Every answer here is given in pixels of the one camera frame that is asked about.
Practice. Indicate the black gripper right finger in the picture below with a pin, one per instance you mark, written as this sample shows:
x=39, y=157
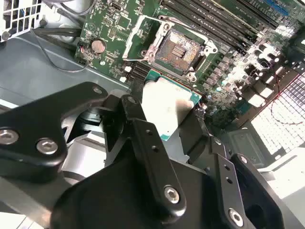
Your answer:
x=228, y=186

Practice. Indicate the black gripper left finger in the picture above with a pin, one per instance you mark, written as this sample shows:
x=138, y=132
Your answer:
x=28, y=133

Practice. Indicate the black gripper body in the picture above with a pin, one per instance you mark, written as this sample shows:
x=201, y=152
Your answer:
x=107, y=202

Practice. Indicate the CPU with silver top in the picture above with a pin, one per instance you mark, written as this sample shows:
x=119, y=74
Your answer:
x=162, y=100

